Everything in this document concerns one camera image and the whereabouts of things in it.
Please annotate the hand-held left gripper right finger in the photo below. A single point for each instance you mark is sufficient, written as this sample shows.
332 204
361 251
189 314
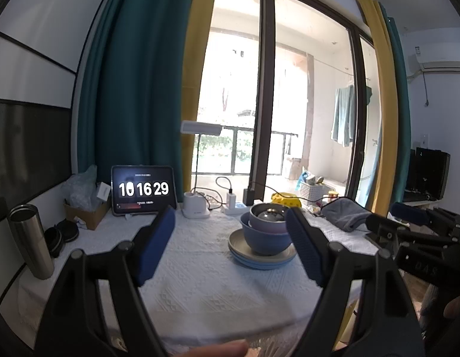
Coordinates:
304 245

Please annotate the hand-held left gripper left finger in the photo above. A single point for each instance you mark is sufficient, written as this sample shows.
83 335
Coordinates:
155 245

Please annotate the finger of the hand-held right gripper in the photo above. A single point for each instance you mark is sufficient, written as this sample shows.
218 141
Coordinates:
382 227
408 212

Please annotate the pale blue plate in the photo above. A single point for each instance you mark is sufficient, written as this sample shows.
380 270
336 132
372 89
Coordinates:
263 266

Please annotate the pink steel-lined bowl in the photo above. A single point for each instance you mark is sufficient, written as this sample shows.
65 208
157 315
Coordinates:
258 225

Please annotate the cream plate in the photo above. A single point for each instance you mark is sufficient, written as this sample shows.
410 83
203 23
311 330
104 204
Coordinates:
237 245

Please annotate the person's right hand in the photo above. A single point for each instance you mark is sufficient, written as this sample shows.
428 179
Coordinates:
458 306

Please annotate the person's left hand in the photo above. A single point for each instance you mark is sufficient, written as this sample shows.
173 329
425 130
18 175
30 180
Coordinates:
219 350

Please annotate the grey towel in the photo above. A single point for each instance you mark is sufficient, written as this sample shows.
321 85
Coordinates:
345 214

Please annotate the black monitor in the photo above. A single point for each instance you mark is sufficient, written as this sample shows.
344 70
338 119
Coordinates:
431 171

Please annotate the yellow packet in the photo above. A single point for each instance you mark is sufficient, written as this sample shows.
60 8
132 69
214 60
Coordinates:
285 199

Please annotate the white woven basket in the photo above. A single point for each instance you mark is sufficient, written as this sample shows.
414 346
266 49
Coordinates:
312 193

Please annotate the white desk lamp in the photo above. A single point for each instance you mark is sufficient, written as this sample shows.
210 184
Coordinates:
195 206

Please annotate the tablet with clock display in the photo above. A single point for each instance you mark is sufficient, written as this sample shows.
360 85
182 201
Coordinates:
144 189

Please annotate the white textured tablecloth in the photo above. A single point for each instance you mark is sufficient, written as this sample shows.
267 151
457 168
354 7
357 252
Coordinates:
215 286

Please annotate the black power bank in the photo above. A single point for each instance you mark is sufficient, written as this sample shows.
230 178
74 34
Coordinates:
248 198

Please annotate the small white box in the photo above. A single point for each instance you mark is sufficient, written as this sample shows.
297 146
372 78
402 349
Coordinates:
103 192

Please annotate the crumpled white wrapper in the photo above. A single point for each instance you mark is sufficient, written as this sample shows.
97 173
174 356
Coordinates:
81 222

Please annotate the white charger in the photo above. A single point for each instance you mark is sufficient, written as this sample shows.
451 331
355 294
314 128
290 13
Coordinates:
231 200

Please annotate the teal curtain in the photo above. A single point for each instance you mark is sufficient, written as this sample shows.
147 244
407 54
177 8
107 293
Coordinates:
140 81
401 119

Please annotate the clear plastic bag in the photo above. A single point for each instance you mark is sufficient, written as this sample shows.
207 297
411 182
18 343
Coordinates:
79 189

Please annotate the teal hanging towel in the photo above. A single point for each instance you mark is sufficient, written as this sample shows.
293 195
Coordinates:
343 119

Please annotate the stainless steel tumbler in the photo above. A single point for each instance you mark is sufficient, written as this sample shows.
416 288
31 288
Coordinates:
31 245

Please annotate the yellow curtain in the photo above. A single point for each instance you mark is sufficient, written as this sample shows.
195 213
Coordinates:
200 63
382 81

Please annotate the white air conditioner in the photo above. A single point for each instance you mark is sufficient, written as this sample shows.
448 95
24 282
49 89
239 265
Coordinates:
438 57

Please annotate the white wall outlet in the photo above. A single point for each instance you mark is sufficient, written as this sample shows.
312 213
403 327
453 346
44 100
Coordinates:
423 140

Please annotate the dark sliding door frame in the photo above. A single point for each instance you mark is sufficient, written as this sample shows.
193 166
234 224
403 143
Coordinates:
265 81

